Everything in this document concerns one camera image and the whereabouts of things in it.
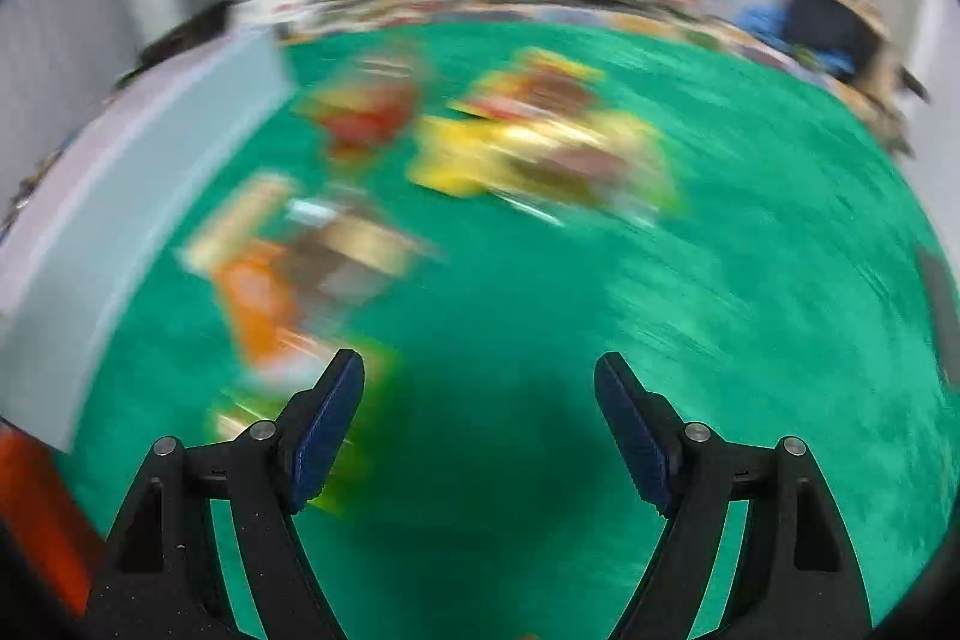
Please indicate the light grey box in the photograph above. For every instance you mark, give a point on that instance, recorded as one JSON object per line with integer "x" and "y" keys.
{"x": 112, "y": 197}

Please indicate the green floral bedspread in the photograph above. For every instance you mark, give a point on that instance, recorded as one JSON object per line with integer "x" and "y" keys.
{"x": 750, "y": 235}

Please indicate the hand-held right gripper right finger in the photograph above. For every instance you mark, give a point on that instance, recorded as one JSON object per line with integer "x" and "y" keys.
{"x": 637, "y": 437}

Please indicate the black smartphone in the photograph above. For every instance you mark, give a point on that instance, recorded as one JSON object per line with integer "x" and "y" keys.
{"x": 937, "y": 299}

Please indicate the orange object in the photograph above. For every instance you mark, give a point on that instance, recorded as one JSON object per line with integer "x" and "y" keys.
{"x": 37, "y": 512}

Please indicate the orange snack packet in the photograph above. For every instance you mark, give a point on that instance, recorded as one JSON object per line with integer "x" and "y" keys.
{"x": 259, "y": 302}

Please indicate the floral bed sheet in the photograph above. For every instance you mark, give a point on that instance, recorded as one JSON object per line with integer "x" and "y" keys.
{"x": 675, "y": 21}

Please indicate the black bag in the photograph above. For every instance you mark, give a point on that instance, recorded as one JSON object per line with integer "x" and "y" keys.
{"x": 821, "y": 25}

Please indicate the tan brown snack packet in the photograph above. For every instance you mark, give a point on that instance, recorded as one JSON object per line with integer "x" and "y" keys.
{"x": 360, "y": 250}

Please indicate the blue cloth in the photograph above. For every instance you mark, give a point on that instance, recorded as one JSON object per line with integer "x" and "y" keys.
{"x": 761, "y": 21}

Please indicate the yellow brown snack packet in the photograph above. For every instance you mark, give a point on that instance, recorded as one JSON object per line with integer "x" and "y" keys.
{"x": 600, "y": 160}
{"x": 547, "y": 85}

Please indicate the beige snack packet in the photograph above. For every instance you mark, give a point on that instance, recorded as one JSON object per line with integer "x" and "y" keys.
{"x": 240, "y": 220}

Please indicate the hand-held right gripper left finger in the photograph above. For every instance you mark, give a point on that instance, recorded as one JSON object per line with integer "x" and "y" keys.
{"x": 322, "y": 437}

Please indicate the red snack packet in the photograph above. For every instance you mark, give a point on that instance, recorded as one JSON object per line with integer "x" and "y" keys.
{"x": 367, "y": 123}

